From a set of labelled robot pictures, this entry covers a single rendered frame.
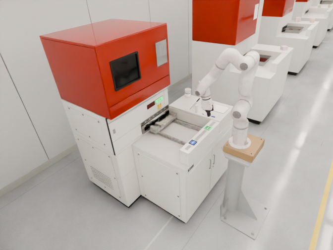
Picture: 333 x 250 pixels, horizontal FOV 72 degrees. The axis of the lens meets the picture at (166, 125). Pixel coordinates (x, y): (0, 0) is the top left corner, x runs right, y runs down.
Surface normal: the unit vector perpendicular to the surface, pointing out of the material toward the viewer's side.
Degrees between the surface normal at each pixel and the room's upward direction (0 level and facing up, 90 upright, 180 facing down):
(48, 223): 0
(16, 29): 90
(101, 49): 90
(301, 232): 0
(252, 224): 0
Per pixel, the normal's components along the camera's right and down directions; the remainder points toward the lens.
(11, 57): 0.79, 0.30
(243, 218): -0.06, -0.83
